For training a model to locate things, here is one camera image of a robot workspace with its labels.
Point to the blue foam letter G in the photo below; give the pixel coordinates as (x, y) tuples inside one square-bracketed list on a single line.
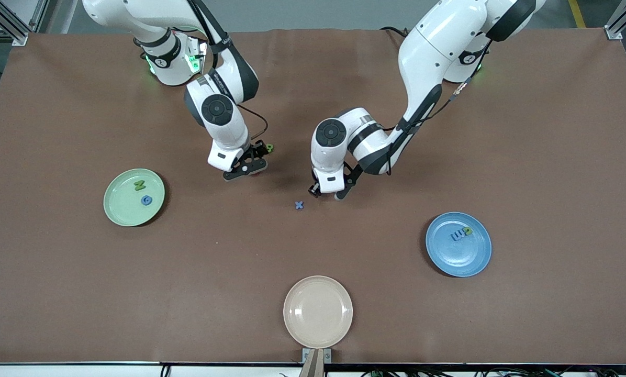
[(143, 200)]

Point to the green foam letter N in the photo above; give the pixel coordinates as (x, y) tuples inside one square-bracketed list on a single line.
[(140, 185), (468, 230)]

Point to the blue foam letter m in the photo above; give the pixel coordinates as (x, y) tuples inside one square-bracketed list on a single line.
[(457, 235)]

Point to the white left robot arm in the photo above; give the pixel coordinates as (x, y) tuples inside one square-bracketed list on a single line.
[(423, 63)]

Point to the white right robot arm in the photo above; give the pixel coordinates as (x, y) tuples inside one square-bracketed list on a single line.
[(224, 131)]

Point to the brown table mat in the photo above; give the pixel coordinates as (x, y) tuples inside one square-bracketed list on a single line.
[(313, 251)]

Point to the light green plate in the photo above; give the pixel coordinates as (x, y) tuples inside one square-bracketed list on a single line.
[(122, 207)]

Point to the beige plate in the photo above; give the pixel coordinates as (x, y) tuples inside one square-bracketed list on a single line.
[(318, 312)]

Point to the blue plate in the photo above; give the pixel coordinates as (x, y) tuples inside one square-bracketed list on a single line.
[(458, 256)]

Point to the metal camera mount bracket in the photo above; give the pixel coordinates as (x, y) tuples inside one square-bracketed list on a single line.
[(316, 361)]

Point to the aluminium frame post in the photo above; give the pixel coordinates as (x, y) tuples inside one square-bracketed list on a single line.
[(14, 34), (614, 29)]

